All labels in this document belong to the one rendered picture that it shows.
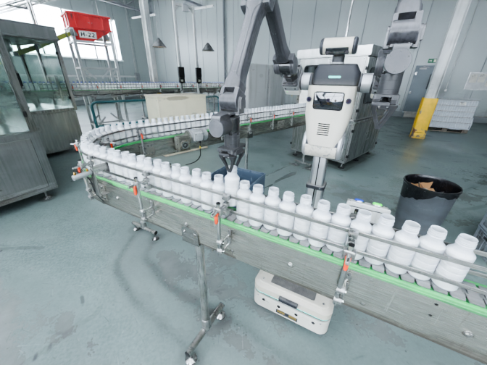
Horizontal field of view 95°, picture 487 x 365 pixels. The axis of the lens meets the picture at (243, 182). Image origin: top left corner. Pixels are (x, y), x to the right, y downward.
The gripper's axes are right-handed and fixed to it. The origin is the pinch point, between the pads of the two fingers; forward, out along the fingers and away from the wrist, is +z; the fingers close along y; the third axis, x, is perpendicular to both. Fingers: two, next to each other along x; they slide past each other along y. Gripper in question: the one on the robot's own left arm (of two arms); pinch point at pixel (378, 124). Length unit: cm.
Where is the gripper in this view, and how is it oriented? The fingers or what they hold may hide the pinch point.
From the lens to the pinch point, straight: 84.6
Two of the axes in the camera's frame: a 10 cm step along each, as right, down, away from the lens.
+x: -8.7, -2.2, 4.3
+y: 4.9, -3.7, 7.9
